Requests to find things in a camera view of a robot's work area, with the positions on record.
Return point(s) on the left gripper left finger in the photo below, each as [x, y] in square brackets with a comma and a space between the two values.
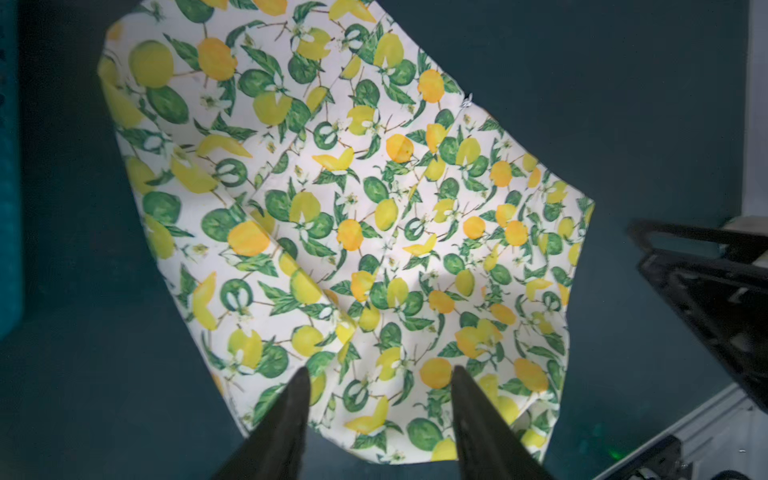
[274, 450]

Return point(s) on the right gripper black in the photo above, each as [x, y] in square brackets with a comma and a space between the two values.
[724, 303]

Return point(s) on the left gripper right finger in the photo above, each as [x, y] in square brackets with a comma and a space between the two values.
[486, 446]

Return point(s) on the lemon print skirt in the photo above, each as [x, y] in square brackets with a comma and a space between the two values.
[318, 193]

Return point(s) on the green table mat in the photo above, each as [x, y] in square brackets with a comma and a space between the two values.
[639, 104]

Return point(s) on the teal plastic basket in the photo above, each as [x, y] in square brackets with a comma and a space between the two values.
[12, 270]

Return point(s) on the aluminium front rail frame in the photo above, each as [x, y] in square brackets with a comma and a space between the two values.
[724, 438]

